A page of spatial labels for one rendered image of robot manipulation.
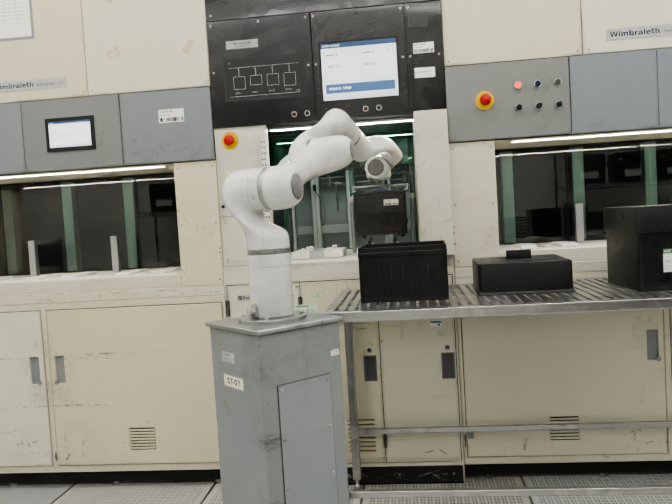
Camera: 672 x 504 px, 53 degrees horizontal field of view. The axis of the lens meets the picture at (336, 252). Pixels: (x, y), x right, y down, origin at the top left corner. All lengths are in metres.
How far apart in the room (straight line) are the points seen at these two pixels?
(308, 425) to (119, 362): 1.17
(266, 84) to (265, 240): 0.95
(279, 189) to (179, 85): 1.03
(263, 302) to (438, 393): 1.00
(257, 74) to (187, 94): 0.28
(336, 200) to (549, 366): 1.41
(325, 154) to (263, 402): 0.79
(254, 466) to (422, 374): 0.95
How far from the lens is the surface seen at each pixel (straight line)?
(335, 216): 3.45
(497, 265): 2.16
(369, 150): 2.46
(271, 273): 1.83
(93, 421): 2.94
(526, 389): 2.65
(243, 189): 1.85
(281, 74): 2.63
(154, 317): 2.75
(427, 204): 2.48
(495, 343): 2.60
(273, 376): 1.77
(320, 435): 1.89
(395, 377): 2.61
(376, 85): 2.58
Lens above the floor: 1.04
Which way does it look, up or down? 3 degrees down
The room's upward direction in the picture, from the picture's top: 3 degrees counter-clockwise
